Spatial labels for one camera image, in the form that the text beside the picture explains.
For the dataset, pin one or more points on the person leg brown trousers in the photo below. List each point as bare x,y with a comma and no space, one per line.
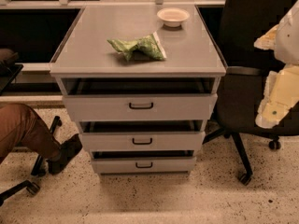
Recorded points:
19,123

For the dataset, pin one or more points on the white bowl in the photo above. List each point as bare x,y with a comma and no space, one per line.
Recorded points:
173,17

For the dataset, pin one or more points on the grey drawer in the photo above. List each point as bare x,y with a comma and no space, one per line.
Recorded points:
143,165
139,107
142,141

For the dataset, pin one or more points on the dark shoe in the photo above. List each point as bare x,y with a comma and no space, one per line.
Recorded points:
69,150

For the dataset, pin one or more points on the grey drawer cabinet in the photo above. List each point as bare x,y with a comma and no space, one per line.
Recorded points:
88,65

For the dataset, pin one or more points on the black office chair right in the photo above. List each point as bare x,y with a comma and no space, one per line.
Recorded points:
234,28

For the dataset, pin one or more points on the green chip bag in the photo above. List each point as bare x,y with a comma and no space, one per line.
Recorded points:
150,45

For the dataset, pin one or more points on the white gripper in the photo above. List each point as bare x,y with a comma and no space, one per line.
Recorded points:
288,36

